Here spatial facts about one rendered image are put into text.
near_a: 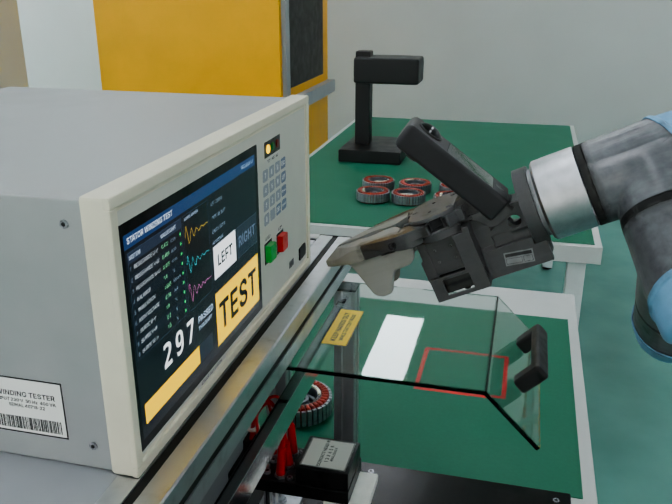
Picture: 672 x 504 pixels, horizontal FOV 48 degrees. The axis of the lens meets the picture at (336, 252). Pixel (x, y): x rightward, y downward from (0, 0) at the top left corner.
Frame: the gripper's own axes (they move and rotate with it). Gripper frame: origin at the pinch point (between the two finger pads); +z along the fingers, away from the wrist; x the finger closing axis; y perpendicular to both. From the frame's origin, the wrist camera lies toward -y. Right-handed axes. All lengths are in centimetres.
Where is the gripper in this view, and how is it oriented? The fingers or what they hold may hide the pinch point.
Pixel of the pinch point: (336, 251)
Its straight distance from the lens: 74.6
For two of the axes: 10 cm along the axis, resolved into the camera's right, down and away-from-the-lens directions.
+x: 2.5, -3.4, 9.1
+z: -8.8, 3.2, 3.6
